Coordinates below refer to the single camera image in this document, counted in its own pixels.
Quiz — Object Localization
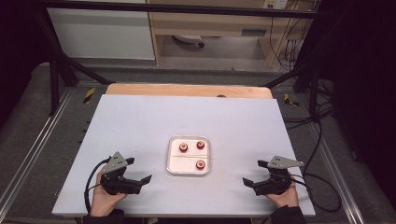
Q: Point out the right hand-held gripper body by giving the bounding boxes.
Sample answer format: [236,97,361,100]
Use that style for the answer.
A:
[252,155,304,196]

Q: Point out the dark curtain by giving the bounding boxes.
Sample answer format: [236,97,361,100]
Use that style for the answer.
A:
[320,0,396,206]
[0,0,43,129]

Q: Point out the black floor cables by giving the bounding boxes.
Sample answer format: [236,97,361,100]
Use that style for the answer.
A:
[281,77,338,133]

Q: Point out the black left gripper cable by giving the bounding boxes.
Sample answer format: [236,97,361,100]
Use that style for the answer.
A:
[83,157,112,216]

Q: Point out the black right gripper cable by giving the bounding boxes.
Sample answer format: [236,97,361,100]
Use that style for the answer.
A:
[289,172,342,213]

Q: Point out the white power strip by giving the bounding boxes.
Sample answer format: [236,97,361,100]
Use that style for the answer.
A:
[262,0,289,10]

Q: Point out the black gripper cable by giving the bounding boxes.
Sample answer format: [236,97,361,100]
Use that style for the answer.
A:
[83,157,112,216]
[289,172,342,213]

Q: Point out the white chair base with wheel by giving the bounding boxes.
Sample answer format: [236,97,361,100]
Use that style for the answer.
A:
[172,34,205,49]

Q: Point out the white cabinet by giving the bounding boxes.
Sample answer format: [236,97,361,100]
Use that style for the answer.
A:
[46,0,156,61]

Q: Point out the aluminium floor rail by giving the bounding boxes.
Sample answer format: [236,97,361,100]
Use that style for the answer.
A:
[0,88,75,216]
[306,122,366,224]

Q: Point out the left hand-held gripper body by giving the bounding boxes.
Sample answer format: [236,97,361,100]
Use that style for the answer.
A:
[100,151,141,196]

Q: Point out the black metal frame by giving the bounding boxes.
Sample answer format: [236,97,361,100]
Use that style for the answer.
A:
[31,0,331,118]

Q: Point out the wooden desk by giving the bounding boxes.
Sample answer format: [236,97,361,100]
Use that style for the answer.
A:
[146,0,316,68]

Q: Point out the person's right hand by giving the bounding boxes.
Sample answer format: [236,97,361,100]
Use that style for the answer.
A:
[264,172,300,209]

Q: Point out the white square tray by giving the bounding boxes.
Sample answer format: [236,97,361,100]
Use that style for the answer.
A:
[166,134,212,175]

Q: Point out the yellow black hazard tape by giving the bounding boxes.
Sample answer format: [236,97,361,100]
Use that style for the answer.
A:
[82,87,96,105]
[283,92,300,107]

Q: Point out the hanging black cables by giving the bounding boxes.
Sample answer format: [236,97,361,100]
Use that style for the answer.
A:
[268,0,317,72]

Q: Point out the light wooden table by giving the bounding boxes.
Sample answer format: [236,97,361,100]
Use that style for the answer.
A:
[105,82,275,100]

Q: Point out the person's left hand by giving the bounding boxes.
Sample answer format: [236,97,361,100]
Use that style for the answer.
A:
[90,166,128,217]

